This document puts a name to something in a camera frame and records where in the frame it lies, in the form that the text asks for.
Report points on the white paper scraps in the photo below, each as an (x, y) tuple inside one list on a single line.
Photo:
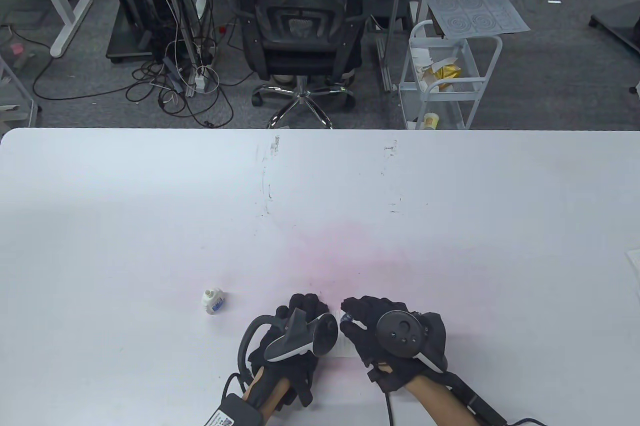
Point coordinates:
[(422, 54)]

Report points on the aluminium frame rails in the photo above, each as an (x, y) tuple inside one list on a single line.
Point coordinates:
[(187, 66)]

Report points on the person's right hand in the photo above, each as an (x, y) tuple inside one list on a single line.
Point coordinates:
[(367, 343)]

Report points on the lined paper with black text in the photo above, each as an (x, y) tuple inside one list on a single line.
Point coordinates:
[(344, 346)]

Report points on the small pink item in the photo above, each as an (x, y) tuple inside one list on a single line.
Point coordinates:
[(17, 48)]

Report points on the person's left forearm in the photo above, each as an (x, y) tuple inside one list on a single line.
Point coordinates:
[(267, 393)]

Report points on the white rolling cart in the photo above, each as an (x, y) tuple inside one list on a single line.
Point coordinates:
[(480, 81)]

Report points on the yellow snack packet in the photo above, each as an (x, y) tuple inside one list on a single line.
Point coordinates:
[(447, 71)]

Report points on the sheet printed with circles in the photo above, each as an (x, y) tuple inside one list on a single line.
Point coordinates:
[(470, 1)]

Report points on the person's right forearm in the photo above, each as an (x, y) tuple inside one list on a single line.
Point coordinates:
[(442, 406)]

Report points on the black stand base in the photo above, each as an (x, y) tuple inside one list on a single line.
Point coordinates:
[(620, 21)]

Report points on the black floor box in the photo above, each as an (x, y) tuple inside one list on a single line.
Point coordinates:
[(385, 9)]

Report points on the paper cup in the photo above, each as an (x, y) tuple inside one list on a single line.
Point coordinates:
[(431, 121)]

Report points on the black desk with white leg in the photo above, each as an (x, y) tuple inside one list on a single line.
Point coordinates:
[(65, 6)]

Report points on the grey tracking controller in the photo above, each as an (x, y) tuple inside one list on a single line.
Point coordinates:
[(400, 333), (300, 338)]

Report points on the person's left hand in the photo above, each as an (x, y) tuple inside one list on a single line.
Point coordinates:
[(307, 303)]

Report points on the white correction fluid bottle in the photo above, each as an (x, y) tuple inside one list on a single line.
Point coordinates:
[(212, 302)]

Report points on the black office chair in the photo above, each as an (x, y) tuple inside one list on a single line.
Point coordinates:
[(305, 41)]

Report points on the black wrist camera white label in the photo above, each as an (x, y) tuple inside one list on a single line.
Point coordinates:
[(230, 411)]

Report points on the black flat trolley base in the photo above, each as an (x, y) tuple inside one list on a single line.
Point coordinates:
[(122, 44)]

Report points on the white power strip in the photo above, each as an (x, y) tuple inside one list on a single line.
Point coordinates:
[(200, 79)]

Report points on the aluminium pole stand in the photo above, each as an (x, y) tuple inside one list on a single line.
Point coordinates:
[(396, 6)]

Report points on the grey metal rack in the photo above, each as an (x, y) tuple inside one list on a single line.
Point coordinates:
[(36, 116)]

